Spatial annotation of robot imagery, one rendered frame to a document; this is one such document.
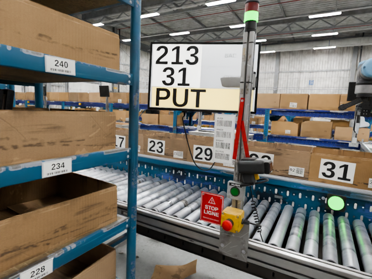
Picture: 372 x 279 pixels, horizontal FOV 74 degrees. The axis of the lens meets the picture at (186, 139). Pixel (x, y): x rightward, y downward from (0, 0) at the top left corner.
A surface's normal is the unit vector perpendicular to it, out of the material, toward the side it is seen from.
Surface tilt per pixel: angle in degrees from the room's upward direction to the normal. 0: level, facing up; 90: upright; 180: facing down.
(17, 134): 91
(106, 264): 90
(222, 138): 90
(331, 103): 90
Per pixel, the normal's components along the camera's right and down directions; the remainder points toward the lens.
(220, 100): -0.16, 0.04
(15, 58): 0.87, 0.10
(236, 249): -0.49, 0.08
